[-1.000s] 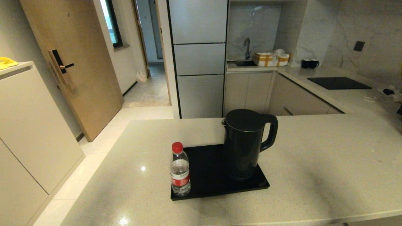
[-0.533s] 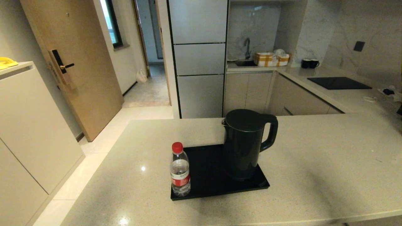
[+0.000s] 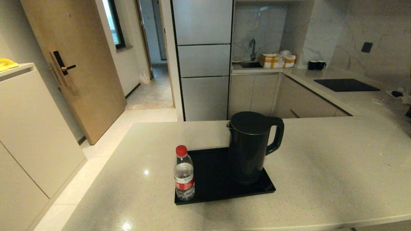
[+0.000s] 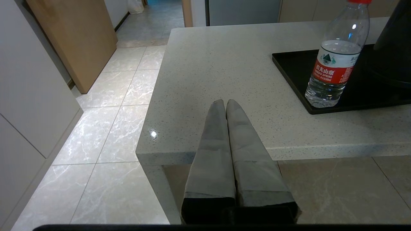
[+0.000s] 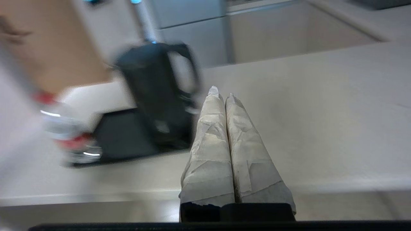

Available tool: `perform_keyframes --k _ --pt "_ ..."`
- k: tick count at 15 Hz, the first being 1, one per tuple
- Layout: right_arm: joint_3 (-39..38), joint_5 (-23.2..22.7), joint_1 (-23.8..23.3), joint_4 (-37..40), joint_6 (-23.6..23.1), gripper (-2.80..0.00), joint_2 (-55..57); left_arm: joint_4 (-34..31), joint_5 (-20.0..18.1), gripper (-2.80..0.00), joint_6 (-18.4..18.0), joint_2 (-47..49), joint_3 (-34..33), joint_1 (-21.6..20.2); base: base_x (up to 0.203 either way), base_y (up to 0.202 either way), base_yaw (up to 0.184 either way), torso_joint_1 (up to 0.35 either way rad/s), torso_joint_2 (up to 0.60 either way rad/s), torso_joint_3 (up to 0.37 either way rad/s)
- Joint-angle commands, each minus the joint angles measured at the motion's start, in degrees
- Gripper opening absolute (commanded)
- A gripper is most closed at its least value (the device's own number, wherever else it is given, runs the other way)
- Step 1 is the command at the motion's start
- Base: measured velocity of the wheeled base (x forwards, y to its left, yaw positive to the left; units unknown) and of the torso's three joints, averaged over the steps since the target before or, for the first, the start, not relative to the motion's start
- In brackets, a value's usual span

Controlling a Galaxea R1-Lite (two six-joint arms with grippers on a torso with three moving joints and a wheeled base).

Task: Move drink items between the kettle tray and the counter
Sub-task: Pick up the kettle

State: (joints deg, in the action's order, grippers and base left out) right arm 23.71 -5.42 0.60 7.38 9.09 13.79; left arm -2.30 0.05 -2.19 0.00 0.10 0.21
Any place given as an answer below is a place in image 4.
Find white tall cabinet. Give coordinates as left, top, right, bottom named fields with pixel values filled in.
left=0, top=0, right=83, bottom=231

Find beige kitchen base cabinets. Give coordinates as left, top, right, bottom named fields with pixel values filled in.
left=279, top=0, right=399, bottom=23

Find light wooden door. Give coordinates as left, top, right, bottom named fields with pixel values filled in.
left=26, top=0, right=118, bottom=94

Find clear red-label water bottle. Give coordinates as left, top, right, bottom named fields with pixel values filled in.
left=304, top=0, right=372, bottom=108

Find black rectangular tray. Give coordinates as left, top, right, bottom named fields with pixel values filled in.
left=272, top=44, right=411, bottom=115

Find silver refrigerator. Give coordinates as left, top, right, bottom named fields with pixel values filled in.
left=205, top=0, right=282, bottom=27

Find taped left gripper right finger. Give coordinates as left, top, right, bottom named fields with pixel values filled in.
left=226, top=99, right=301, bottom=224

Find black round kettle base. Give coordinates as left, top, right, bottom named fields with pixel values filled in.
left=363, top=59, right=411, bottom=89

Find black electric kettle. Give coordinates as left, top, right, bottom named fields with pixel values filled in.
left=372, top=0, right=411, bottom=69

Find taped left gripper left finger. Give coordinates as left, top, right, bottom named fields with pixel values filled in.
left=181, top=99, right=236, bottom=224

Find white plastic bag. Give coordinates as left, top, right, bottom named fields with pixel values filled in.
left=127, top=0, right=145, bottom=14

